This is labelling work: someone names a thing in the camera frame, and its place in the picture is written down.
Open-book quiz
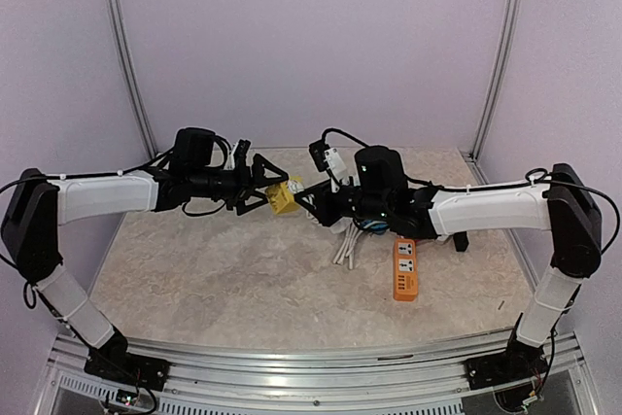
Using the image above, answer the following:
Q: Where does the yellow cube socket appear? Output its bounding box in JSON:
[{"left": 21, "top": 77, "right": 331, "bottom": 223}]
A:
[{"left": 265, "top": 176, "right": 304, "bottom": 215}]

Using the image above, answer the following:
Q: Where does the small circuit board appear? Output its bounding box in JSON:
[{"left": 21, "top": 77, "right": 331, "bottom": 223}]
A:
[{"left": 101, "top": 389, "right": 142, "bottom": 409}]

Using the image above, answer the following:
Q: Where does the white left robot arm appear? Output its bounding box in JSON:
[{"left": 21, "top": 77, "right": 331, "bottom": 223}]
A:
[{"left": 1, "top": 127, "right": 289, "bottom": 381}]

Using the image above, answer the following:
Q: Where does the aluminium front rail frame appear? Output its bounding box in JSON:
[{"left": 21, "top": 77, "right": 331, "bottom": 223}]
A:
[{"left": 33, "top": 330, "right": 604, "bottom": 414}]

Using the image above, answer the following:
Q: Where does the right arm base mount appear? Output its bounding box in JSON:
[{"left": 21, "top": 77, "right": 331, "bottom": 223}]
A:
[{"left": 464, "top": 351, "right": 548, "bottom": 390}]

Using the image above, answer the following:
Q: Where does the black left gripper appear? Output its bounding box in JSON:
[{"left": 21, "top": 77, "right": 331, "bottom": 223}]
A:
[{"left": 190, "top": 153, "right": 289, "bottom": 215}]

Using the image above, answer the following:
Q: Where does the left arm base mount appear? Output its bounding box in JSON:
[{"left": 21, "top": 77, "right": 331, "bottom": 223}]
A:
[{"left": 84, "top": 354, "right": 171, "bottom": 392}]

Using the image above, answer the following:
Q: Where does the right aluminium corner post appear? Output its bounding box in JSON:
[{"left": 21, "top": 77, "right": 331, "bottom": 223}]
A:
[{"left": 466, "top": 0, "right": 521, "bottom": 165}]

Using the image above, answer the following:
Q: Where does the orange power strip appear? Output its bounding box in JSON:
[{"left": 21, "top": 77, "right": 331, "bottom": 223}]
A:
[{"left": 393, "top": 237, "right": 418, "bottom": 302}]

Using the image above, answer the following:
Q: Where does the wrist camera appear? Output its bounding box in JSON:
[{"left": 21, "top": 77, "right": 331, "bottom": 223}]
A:
[
  {"left": 308, "top": 140, "right": 350, "bottom": 192},
  {"left": 224, "top": 139, "right": 251, "bottom": 171}
]

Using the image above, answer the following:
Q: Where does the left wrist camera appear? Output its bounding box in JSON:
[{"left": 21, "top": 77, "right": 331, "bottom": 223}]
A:
[{"left": 224, "top": 139, "right": 251, "bottom": 171}]

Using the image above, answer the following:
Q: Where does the black plug with cable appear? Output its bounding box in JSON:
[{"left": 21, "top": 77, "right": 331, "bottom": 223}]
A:
[{"left": 452, "top": 232, "right": 469, "bottom": 253}]

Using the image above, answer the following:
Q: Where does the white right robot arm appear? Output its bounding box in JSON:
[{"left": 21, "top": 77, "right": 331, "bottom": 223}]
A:
[{"left": 294, "top": 138, "right": 612, "bottom": 380}]

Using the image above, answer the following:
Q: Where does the aluminium corner post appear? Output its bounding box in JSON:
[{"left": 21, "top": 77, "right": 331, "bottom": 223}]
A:
[
  {"left": 105, "top": 0, "right": 157, "bottom": 157},
  {"left": 466, "top": 0, "right": 521, "bottom": 165}
]

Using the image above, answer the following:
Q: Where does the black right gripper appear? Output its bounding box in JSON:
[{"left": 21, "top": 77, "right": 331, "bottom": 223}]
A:
[{"left": 294, "top": 178, "right": 390, "bottom": 226}]

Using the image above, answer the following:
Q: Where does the long white power strip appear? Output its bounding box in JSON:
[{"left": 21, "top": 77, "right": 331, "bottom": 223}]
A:
[{"left": 328, "top": 218, "right": 352, "bottom": 234}]

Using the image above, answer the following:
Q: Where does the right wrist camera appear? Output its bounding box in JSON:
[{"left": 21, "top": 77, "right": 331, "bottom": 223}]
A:
[{"left": 308, "top": 140, "right": 350, "bottom": 192}]

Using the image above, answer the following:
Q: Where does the blue plug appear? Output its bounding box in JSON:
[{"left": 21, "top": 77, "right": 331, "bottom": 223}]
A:
[{"left": 353, "top": 220, "right": 389, "bottom": 235}]

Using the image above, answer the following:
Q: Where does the left aluminium corner post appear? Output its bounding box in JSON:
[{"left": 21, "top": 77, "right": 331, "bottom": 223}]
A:
[{"left": 105, "top": 0, "right": 157, "bottom": 157}]

